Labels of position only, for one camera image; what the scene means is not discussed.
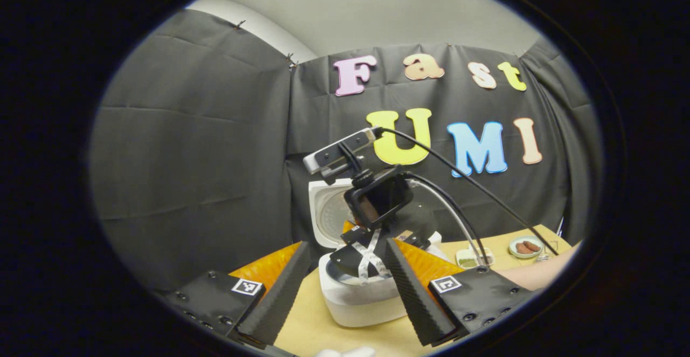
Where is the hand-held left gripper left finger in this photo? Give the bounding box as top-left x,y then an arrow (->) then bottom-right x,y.
156,241 -> 312,347

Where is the grey cable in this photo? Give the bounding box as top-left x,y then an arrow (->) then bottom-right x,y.
411,180 -> 484,265

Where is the metal wire chopstick holder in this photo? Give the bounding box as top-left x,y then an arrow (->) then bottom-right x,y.
535,240 -> 560,262

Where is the pale green plate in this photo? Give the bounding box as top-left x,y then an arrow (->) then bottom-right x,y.
508,236 -> 544,259

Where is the white rice cooker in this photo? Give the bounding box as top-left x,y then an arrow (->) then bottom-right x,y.
308,178 -> 443,328

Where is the black backdrop cloth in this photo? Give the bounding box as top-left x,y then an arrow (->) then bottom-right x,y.
89,9 -> 602,293

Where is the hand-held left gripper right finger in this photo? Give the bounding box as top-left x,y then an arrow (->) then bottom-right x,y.
384,238 -> 540,347

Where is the white divided grain dish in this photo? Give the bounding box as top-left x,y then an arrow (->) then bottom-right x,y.
456,246 -> 494,269

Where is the long black cable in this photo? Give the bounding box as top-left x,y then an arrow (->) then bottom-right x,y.
376,127 -> 560,256

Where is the short black cable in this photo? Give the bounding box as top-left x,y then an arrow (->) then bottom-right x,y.
404,172 -> 490,267

